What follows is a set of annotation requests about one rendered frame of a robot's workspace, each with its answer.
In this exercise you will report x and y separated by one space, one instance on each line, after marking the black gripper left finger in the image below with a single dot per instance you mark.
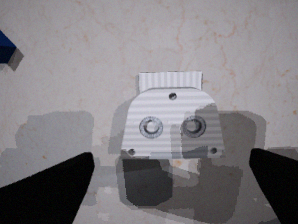
52 196

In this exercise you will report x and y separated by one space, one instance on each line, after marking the blue rectangular bar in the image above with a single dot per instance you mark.
6 48

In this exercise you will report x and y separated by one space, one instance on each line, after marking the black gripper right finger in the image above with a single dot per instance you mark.
278 178

